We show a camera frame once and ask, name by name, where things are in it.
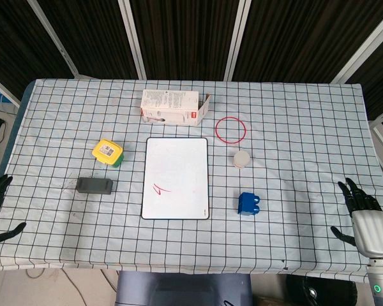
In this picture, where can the blue toy block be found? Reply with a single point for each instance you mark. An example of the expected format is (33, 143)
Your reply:
(247, 205)

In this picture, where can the grey whiteboard eraser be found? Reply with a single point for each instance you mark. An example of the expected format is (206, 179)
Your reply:
(94, 186)

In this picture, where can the white cardboard carton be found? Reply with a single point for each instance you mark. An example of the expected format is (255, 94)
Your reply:
(169, 106)

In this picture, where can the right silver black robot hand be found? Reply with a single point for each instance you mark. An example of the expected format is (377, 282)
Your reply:
(371, 231)

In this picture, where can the yellow green container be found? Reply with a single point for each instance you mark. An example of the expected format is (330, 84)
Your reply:
(107, 151)

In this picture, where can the beige round puck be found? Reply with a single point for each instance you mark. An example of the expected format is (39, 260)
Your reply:
(242, 158)

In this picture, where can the black wheel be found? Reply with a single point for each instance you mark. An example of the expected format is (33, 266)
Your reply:
(319, 291)

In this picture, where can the black grid checkered tablecloth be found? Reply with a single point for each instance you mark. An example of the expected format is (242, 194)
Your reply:
(290, 191)

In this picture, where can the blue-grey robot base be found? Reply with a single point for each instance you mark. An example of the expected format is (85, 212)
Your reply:
(182, 288)

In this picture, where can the white dry-erase board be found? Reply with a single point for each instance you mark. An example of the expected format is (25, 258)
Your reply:
(175, 172)

